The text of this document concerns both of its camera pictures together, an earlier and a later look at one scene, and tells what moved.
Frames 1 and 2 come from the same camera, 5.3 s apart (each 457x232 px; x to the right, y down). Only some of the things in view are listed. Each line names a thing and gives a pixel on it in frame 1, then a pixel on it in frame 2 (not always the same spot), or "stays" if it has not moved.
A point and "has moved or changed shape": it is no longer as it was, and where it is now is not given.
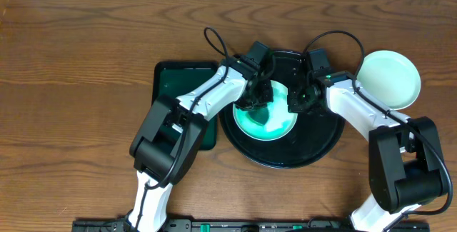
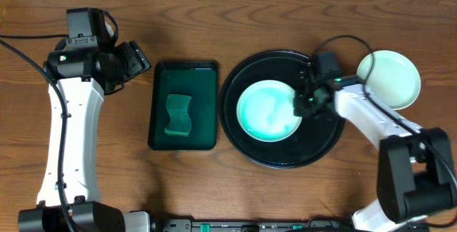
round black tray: (315, 137) stays
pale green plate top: (280, 120) stays
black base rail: (246, 225) stays
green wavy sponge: (260, 116) has moved or changed shape
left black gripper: (252, 101) to (133, 61)
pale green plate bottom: (391, 78) stays
